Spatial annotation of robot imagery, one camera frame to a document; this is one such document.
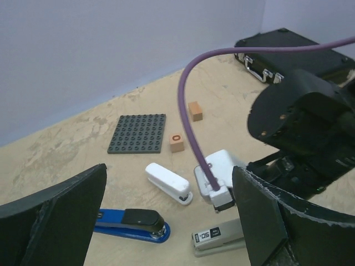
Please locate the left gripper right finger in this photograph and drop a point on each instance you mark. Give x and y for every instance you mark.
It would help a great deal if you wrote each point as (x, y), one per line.
(283, 229)

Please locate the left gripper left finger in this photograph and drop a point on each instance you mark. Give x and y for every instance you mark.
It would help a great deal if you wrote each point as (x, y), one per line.
(53, 226)

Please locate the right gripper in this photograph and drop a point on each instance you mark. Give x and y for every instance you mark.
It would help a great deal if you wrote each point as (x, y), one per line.
(303, 176)

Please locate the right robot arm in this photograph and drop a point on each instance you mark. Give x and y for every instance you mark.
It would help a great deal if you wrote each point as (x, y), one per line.
(310, 123)

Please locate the white stapler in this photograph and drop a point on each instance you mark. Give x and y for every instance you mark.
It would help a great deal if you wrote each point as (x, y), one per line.
(175, 186)

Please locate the black case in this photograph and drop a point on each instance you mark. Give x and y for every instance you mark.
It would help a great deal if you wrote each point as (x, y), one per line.
(273, 67)

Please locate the plain wooden block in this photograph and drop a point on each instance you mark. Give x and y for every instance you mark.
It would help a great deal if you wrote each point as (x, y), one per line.
(195, 111)

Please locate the grey studded baseplate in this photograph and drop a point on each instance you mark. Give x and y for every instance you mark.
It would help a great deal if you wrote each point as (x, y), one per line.
(138, 134)

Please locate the wooden letter cube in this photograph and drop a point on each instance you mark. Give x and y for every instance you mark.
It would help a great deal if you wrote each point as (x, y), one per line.
(176, 143)

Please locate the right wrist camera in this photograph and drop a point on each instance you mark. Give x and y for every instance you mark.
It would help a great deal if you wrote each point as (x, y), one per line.
(221, 164)

